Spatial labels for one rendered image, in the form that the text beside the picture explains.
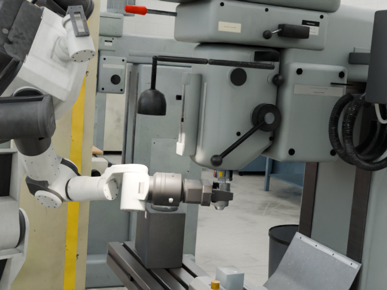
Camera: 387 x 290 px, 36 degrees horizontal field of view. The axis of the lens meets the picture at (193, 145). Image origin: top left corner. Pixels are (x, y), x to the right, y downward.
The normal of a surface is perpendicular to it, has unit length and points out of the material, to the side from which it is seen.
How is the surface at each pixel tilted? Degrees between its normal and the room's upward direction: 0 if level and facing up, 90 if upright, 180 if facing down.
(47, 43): 58
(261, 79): 90
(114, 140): 90
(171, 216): 90
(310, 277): 63
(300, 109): 90
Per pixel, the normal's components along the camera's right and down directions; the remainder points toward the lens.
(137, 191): 0.11, -0.20
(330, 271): -0.78, -0.46
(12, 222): 0.68, -0.01
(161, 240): 0.26, 0.15
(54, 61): 0.61, -0.39
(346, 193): -0.91, -0.02
